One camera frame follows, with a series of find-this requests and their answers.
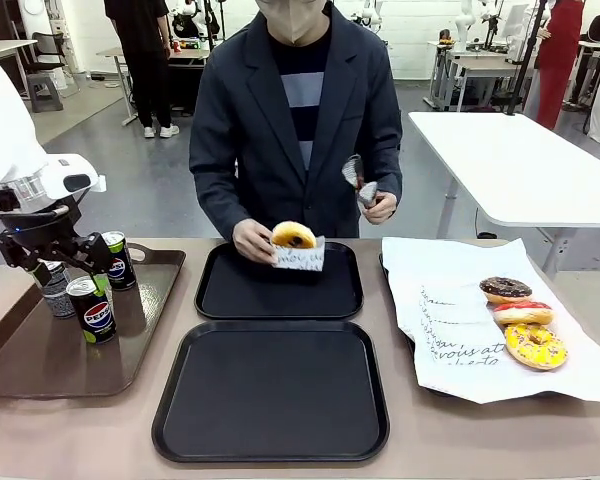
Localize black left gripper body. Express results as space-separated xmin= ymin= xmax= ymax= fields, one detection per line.
xmin=0 ymin=218 xmax=82 ymax=272

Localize black white patterned can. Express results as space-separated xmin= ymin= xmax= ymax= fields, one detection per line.
xmin=38 ymin=259 xmax=77 ymax=320

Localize black green Pepsi can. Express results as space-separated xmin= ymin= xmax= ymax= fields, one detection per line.
xmin=66 ymin=275 xmax=118 ymax=346
xmin=101 ymin=230 xmax=137 ymax=293

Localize plain glazed donut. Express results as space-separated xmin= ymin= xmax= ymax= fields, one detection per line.
xmin=271 ymin=221 xmax=319 ymax=250

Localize silver tongs with dark handles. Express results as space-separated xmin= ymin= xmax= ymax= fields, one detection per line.
xmin=341 ymin=154 xmax=381 ymax=209

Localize chocolate frosted donut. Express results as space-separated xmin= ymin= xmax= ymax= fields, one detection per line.
xmin=478 ymin=276 xmax=534 ymax=305

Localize red frosted donut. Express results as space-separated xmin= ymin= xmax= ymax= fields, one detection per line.
xmin=493 ymin=301 xmax=555 ymax=327

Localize yellow sprinkled donut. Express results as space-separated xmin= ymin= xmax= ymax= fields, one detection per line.
xmin=504 ymin=323 xmax=569 ymax=371

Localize person's left forearm dark sleeve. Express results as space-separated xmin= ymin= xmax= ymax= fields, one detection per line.
xmin=364 ymin=144 xmax=404 ymax=201

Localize person's right forearm dark sleeve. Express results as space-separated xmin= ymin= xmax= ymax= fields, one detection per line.
xmin=193 ymin=164 xmax=259 ymax=241

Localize person's right hand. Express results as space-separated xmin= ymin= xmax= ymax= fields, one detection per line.
xmin=232 ymin=218 xmax=279 ymax=265

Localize person's left hand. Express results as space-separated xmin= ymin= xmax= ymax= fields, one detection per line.
xmin=360 ymin=192 xmax=399 ymax=226

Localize brown plastic tray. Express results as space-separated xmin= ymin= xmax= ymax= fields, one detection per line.
xmin=0 ymin=241 xmax=187 ymax=400

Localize grey step stool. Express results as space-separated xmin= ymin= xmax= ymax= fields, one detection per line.
xmin=27 ymin=73 xmax=65 ymax=114

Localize black plastic tray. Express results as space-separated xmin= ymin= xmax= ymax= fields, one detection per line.
xmin=151 ymin=319 xmax=391 ymax=464
xmin=194 ymin=241 xmax=365 ymax=321

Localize black office chair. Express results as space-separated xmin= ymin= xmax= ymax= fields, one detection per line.
xmin=29 ymin=32 xmax=81 ymax=99

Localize light wooden desk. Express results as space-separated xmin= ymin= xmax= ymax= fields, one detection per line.
xmin=0 ymin=39 xmax=39 ymax=101

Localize standing person in black clothes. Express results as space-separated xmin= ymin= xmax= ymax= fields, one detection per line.
xmin=103 ymin=0 xmax=181 ymax=140

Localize beige table with white leg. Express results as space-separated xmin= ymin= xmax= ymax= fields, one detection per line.
xmin=95 ymin=46 xmax=142 ymax=127

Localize person's torso in dark jacket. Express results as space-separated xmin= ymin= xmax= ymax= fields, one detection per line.
xmin=188 ymin=0 xmax=404 ymax=240

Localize dark cluttered work desk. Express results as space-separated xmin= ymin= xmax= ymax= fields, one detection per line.
xmin=167 ymin=45 xmax=212 ymax=117

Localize black tripod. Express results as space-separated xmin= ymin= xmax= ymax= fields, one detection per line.
xmin=202 ymin=0 xmax=227 ymax=51

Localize beige face mask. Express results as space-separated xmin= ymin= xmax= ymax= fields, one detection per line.
xmin=256 ymin=0 xmax=326 ymax=44

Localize grey white work table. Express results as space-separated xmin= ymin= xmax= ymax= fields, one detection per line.
xmin=427 ymin=39 xmax=537 ymax=112

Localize white table with grey legs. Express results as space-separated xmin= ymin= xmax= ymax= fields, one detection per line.
xmin=408 ymin=110 xmax=600 ymax=281

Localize white paper sheet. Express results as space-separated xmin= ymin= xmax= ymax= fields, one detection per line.
xmin=381 ymin=236 xmax=600 ymax=405

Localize person in red apron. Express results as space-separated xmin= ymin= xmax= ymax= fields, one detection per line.
xmin=535 ymin=0 xmax=584 ymax=129

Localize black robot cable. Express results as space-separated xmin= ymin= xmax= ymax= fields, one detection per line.
xmin=0 ymin=202 xmax=72 ymax=241

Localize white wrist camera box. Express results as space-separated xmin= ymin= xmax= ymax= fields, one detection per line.
xmin=43 ymin=153 xmax=107 ymax=201

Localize white robot near wall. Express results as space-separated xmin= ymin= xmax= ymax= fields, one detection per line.
xmin=358 ymin=0 xmax=382 ymax=29

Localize black camera stand pole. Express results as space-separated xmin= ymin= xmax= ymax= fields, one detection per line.
xmin=502 ymin=0 xmax=552 ymax=117

